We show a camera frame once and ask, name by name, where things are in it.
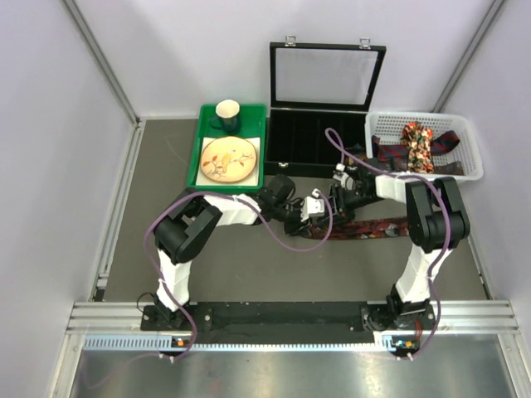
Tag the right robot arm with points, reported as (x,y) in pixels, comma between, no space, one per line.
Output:
(436,221)

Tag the red navy striped tie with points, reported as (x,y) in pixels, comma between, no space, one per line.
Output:
(439,146)

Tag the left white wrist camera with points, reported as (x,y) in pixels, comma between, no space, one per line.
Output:
(313,205)

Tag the green plastic tray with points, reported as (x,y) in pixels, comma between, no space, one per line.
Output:
(253,125)

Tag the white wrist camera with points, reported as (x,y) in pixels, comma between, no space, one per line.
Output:
(313,205)
(345,176)

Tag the dark red patterned tie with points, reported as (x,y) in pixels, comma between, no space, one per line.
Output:
(350,229)

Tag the floral colourful tie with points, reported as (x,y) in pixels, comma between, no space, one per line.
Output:
(417,140)

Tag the slotted cable duct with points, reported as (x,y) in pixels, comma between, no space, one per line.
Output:
(377,342)

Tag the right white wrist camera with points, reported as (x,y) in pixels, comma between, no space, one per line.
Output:
(345,176)

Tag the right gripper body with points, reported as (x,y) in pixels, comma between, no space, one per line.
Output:
(348,201)

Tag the white plastic basket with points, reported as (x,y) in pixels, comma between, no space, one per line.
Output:
(387,126)

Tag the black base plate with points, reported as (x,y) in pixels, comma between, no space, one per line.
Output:
(211,316)

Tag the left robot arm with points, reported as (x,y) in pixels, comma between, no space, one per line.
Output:
(182,234)

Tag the dark green mug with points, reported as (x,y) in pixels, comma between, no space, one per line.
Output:
(227,117)

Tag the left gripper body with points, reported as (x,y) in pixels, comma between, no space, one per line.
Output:
(290,215)

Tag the dark maroon tie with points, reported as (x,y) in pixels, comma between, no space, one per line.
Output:
(400,165)

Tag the bird pattern plate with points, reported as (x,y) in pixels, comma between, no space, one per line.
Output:
(228,159)

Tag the black glass-lid display box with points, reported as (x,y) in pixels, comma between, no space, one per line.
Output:
(315,86)

